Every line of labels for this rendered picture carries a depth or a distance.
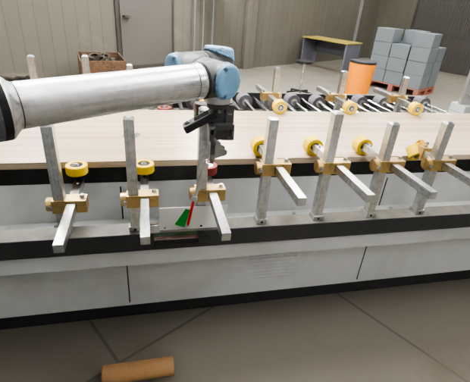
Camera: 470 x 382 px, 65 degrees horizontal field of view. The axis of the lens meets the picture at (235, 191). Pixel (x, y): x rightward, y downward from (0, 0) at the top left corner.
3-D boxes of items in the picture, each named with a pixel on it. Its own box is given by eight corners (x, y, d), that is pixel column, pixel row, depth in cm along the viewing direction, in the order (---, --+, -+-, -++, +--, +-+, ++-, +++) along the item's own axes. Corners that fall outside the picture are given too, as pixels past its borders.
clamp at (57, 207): (87, 213, 131) (86, 201, 129) (45, 215, 128) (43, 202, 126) (89, 204, 136) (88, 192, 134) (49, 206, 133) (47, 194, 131)
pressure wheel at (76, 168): (95, 189, 147) (92, 162, 141) (78, 196, 141) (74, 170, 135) (80, 183, 150) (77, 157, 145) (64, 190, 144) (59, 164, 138)
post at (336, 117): (321, 221, 158) (344, 112, 135) (313, 222, 157) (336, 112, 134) (317, 217, 161) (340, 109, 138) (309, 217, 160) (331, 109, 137)
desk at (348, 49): (313, 63, 992) (318, 36, 960) (355, 72, 910) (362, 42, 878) (298, 64, 952) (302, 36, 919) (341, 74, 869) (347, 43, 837)
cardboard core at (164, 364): (173, 367, 160) (101, 377, 153) (173, 379, 163) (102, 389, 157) (173, 352, 166) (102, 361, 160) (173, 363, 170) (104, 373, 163)
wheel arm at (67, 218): (65, 255, 110) (63, 243, 108) (53, 255, 109) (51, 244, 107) (85, 186, 147) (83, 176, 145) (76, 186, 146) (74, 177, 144)
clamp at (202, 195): (225, 201, 142) (226, 189, 139) (189, 202, 139) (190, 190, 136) (222, 193, 146) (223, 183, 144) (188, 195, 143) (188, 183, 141)
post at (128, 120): (140, 238, 142) (133, 117, 120) (131, 239, 142) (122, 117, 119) (140, 233, 145) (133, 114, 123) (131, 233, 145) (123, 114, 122)
